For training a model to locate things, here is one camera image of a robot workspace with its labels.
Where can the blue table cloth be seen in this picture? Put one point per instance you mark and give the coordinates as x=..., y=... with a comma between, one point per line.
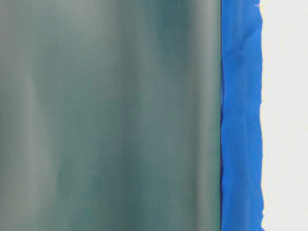
x=241, y=138

